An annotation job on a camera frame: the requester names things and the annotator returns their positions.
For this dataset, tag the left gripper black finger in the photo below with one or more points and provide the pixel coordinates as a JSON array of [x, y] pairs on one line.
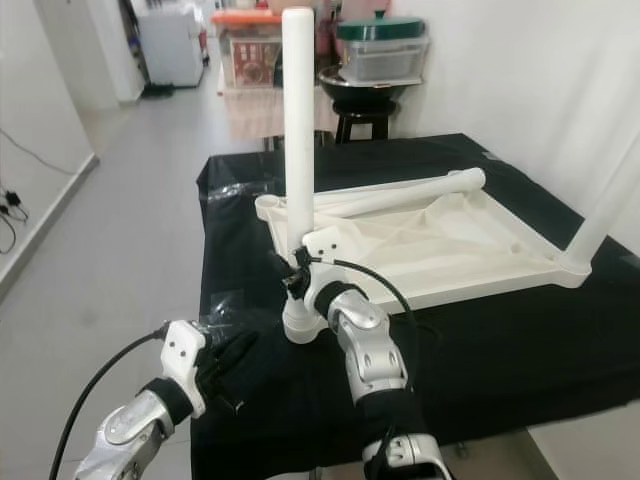
[[237, 353]]

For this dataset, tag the clear plastic bag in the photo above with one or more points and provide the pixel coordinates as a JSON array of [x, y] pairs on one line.
[[238, 190]]

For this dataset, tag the white plastic table top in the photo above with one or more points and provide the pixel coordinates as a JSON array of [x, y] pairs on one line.
[[440, 245]]

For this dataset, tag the beige cloth covered table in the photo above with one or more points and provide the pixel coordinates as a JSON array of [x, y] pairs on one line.
[[260, 112]]

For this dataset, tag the black wok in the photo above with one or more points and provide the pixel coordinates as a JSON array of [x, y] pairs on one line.
[[365, 90]]

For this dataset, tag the red patterned box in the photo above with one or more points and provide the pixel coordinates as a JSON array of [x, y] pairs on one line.
[[250, 58]]

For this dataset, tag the black table cloth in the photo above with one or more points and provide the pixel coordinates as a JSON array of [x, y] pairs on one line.
[[510, 350]]

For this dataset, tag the clear plastic storage container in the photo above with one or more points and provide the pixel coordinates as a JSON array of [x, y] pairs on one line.
[[385, 60]]

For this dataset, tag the white appliance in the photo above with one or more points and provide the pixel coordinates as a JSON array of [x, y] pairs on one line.
[[170, 50]]

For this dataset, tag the orange plastic lid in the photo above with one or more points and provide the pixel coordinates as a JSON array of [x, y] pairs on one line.
[[245, 16]]

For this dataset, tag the dark green lid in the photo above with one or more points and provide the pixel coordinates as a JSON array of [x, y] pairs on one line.
[[380, 28]]

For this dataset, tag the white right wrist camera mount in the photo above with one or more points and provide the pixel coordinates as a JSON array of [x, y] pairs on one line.
[[325, 243]]

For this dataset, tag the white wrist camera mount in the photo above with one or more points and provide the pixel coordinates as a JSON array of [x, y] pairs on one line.
[[182, 350], [325, 243]]

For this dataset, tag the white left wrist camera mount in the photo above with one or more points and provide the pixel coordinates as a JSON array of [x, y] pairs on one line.
[[182, 350]]

